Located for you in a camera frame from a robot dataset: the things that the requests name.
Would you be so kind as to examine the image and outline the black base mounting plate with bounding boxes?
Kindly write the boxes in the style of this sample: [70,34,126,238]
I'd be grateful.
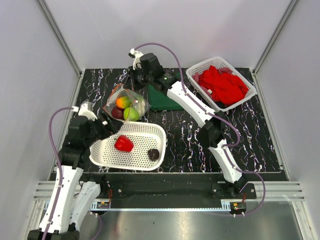
[80,172,257,210]

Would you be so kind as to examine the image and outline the white basket with clothes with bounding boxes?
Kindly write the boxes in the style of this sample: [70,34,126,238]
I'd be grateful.
[186,56,257,112]

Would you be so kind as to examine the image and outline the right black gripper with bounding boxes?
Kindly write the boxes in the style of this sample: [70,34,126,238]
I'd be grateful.
[123,65,153,92]

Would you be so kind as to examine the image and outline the dark red fake apple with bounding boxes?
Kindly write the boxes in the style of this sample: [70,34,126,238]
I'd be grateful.
[111,106,124,120]

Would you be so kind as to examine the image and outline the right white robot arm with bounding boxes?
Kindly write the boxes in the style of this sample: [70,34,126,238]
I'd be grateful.
[126,48,248,199]

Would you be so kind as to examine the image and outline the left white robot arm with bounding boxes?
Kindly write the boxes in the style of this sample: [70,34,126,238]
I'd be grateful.
[27,113,123,240]

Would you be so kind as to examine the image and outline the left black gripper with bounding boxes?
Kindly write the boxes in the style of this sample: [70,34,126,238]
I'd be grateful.
[85,109,123,145]

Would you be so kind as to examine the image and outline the dark brown fake fruit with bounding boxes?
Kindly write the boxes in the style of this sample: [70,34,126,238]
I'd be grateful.
[147,148,160,162]

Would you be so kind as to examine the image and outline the green folded cloth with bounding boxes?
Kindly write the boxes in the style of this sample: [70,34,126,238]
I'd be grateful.
[147,85,184,111]

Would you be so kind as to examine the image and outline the red fake pepper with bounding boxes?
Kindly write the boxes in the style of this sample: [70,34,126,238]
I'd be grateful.
[114,135,134,152]

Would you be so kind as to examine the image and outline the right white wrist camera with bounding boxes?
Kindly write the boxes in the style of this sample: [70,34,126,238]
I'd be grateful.
[128,48,144,70]

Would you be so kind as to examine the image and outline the clear zip top bag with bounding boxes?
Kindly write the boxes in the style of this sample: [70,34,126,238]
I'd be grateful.
[102,84,151,122]

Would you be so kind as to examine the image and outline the orange fake mango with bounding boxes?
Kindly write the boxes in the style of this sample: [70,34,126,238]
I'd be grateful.
[115,96,132,109]

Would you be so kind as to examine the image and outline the pink cloth in basket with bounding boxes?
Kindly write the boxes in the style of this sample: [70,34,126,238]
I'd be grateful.
[192,72,212,95]

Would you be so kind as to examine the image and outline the green fake apple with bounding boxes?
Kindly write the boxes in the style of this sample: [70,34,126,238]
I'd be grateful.
[123,107,140,122]

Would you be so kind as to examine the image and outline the white perforated empty basket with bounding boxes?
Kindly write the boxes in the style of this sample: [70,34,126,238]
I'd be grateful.
[89,121,167,171]

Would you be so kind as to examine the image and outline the red garment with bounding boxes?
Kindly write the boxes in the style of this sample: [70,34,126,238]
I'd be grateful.
[198,65,249,107]

